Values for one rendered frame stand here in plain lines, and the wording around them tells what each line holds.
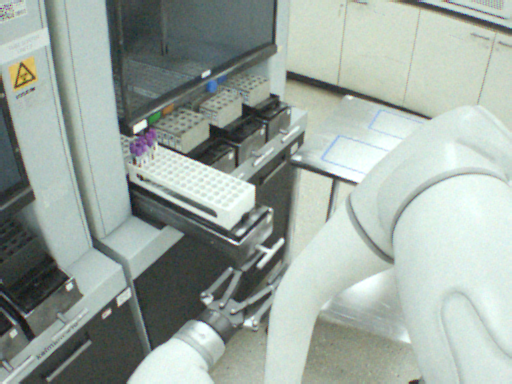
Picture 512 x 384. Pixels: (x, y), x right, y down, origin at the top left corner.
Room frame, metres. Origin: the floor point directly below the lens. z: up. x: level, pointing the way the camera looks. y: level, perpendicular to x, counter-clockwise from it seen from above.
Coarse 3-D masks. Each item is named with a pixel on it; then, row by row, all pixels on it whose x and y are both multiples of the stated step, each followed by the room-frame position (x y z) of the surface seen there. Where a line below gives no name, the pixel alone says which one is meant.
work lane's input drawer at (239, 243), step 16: (128, 176) 0.86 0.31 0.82; (144, 192) 0.81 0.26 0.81; (144, 208) 0.80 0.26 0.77; (160, 208) 0.77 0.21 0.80; (176, 208) 0.76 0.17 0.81; (256, 208) 0.77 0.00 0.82; (176, 224) 0.75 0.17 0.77; (192, 224) 0.73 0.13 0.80; (208, 224) 0.72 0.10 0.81; (240, 224) 0.71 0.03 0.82; (256, 224) 0.73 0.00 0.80; (272, 224) 0.78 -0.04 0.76; (208, 240) 0.70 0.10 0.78; (224, 240) 0.68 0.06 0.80; (240, 240) 0.68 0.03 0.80; (256, 240) 0.72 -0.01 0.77; (240, 256) 0.67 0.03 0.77; (272, 256) 0.69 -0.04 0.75
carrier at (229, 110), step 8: (240, 96) 1.18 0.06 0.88; (224, 104) 1.13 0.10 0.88; (232, 104) 1.14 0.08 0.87; (240, 104) 1.17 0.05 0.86; (216, 112) 1.09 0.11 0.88; (224, 112) 1.11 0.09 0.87; (232, 112) 1.14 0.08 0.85; (240, 112) 1.17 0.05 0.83; (216, 120) 1.08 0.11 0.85; (224, 120) 1.11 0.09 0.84; (232, 120) 1.14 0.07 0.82
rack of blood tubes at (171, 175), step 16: (160, 160) 0.87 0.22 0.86; (176, 160) 0.87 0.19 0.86; (144, 176) 0.82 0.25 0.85; (160, 176) 0.80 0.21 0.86; (176, 176) 0.82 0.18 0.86; (192, 176) 0.81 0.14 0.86; (208, 176) 0.82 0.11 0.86; (224, 176) 0.82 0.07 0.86; (160, 192) 0.79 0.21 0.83; (176, 192) 0.82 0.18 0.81; (192, 192) 0.76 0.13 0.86; (208, 192) 0.77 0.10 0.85; (224, 192) 0.76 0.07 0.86; (240, 192) 0.77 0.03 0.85; (192, 208) 0.75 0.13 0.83; (208, 208) 0.77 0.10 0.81; (224, 208) 0.71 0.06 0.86; (240, 208) 0.73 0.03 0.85; (224, 224) 0.70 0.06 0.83
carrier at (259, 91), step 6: (264, 78) 1.31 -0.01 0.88; (258, 84) 1.27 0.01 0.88; (264, 84) 1.28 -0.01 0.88; (246, 90) 1.22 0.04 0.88; (252, 90) 1.22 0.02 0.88; (258, 90) 1.25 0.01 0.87; (264, 90) 1.28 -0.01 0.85; (246, 96) 1.22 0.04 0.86; (252, 96) 1.22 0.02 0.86; (258, 96) 1.25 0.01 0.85; (264, 96) 1.28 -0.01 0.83; (246, 102) 1.22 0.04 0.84; (252, 102) 1.23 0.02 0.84; (258, 102) 1.25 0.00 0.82
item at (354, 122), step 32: (352, 96) 1.35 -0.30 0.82; (320, 128) 1.12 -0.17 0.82; (352, 128) 1.13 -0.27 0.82; (384, 128) 1.15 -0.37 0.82; (416, 128) 1.17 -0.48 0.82; (320, 160) 0.96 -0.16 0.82; (352, 160) 0.97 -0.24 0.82; (288, 192) 0.96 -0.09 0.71; (288, 224) 0.96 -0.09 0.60; (288, 256) 0.95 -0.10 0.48; (352, 288) 1.00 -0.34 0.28; (384, 288) 1.00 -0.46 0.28; (352, 320) 0.86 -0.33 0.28; (384, 320) 0.86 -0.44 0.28
